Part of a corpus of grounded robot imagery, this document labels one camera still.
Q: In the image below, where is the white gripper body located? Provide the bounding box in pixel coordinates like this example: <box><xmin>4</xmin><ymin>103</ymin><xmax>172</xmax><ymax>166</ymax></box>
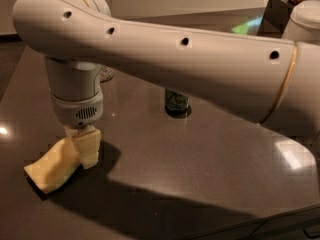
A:
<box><xmin>51</xmin><ymin>91</ymin><xmax>103</xmax><ymax>129</ymax></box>

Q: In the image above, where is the dark box with snacks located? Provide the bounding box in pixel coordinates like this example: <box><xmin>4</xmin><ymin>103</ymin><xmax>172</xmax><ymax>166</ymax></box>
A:
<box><xmin>257</xmin><ymin>0</ymin><xmax>309</xmax><ymax>37</ymax></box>

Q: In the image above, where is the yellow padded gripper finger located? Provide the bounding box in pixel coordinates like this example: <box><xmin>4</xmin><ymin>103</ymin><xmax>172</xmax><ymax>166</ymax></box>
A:
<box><xmin>71</xmin><ymin>128</ymin><xmax>101</xmax><ymax>169</ymax></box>
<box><xmin>64</xmin><ymin>126</ymin><xmax>78</xmax><ymax>138</ymax></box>

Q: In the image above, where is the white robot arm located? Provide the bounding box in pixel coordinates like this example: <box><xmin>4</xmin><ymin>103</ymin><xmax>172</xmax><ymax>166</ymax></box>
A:
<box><xmin>13</xmin><ymin>0</ymin><xmax>319</xmax><ymax>155</ymax></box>

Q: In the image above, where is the clear plastic water bottle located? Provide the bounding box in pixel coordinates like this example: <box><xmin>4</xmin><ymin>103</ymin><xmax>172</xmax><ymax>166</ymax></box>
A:
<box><xmin>100</xmin><ymin>66</ymin><xmax>114</xmax><ymax>83</ymax></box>

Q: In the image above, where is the green soda can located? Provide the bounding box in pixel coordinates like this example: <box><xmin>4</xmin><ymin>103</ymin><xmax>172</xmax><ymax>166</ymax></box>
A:
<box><xmin>165</xmin><ymin>89</ymin><xmax>189</xmax><ymax>113</ymax></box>

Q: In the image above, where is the white round container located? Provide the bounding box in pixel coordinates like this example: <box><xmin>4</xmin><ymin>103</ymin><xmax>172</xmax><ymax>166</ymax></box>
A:
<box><xmin>282</xmin><ymin>0</ymin><xmax>320</xmax><ymax>45</ymax></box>

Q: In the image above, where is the yellow sponge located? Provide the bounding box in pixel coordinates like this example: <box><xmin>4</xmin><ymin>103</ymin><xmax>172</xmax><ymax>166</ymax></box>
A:
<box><xmin>24</xmin><ymin>137</ymin><xmax>80</xmax><ymax>194</ymax></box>

